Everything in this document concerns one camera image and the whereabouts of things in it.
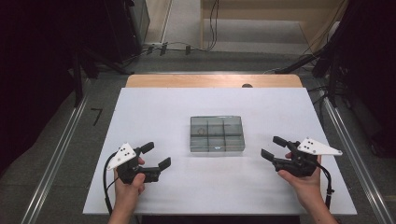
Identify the white table cover board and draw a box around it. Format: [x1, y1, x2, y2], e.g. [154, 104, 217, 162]
[82, 87, 358, 217]

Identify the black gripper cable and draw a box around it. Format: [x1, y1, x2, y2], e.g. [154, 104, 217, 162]
[103, 151, 119, 217]
[315, 162, 335, 211]

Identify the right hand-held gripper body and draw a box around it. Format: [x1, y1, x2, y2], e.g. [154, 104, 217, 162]
[273, 136, 344, 178]

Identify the person's left hand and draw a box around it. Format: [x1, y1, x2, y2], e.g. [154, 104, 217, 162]
[113, 156, 147, 210]

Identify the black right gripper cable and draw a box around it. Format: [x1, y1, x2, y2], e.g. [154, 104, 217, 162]
[315, 162, 335, 211]

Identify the grey cabinet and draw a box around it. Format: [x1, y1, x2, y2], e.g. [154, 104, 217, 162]
[126, 0, 151, 58]

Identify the black floor bar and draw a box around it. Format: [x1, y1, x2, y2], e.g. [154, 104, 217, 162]
[274, 53, 320, 75]

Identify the black stand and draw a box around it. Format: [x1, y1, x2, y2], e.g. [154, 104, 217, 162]
[69, 43, 134, 108]

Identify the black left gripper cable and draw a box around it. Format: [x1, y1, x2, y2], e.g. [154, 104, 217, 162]
[103, 151, 119, 217]

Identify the black hanging cable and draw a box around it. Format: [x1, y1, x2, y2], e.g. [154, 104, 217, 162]
[206, 0, 220, 51]

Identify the metal floor rail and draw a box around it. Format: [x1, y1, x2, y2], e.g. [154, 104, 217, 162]
[321, 94, 396, 224]
[19, 92, 91, 224]

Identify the wooden table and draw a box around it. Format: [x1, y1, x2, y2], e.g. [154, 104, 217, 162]
[124, 73, 304, 89]

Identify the beige wooden step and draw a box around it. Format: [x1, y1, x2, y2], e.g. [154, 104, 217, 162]
[200, 0, 347, 54]

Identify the clear grey compartment box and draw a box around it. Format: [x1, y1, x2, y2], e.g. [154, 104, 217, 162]
[189, 115, 247, 154]

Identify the person's right hand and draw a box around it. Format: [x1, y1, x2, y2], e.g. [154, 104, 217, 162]
[276, 151, 322, 202]

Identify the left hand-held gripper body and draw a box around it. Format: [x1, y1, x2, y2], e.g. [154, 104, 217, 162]
[106, 142, 162, 186]

